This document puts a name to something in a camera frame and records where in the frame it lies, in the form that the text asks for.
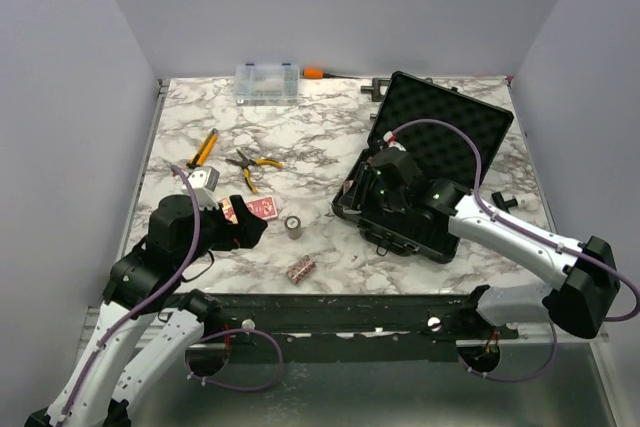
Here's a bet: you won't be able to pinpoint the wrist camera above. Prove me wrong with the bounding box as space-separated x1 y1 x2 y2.
188 166 220 210
383 131 406 151

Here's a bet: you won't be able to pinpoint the Texas Hold'em card box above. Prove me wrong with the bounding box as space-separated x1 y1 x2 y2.
219 198 238 224

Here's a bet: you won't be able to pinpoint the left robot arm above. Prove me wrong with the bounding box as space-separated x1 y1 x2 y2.
26 195 267 426

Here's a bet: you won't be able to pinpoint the red backed card deck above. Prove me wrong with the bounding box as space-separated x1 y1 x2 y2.
246 196 279 221

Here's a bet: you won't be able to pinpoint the orange handled screwdriver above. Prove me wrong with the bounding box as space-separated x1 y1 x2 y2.
301 68 358 80

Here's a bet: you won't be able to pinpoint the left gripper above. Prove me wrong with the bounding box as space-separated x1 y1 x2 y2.
178 193 268 267

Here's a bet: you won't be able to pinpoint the yellow utility knife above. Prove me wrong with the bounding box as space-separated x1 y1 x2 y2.
186 128 219 170

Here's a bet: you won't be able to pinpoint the black mounting rail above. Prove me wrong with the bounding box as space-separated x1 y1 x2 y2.
164 291 521 364

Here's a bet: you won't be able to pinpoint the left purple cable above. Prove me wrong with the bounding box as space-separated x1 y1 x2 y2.
47 164 285 423

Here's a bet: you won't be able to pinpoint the orange blue chip roll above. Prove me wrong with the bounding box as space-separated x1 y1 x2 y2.
287 255 316 285

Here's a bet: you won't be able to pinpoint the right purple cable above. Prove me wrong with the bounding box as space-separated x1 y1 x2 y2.
389 119 640 382

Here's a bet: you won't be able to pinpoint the clear plastic organizer box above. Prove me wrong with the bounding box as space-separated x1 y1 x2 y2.
234 63 300 106

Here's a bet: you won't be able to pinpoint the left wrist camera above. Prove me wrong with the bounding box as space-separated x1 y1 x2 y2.
188 166 220 210

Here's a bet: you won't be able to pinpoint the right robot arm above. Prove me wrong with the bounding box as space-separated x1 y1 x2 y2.
367 147 620 339

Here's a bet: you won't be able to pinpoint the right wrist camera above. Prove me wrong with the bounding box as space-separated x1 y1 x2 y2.
383 131 406 151

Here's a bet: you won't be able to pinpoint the purple cable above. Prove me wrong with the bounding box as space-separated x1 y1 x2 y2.
47 164 285 423
389 119 640 382

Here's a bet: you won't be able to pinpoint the black poker set case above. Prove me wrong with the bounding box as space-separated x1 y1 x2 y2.
332 71 514 264

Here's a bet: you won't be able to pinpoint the yellow black pliers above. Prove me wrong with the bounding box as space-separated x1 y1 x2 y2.
225 149 283 194

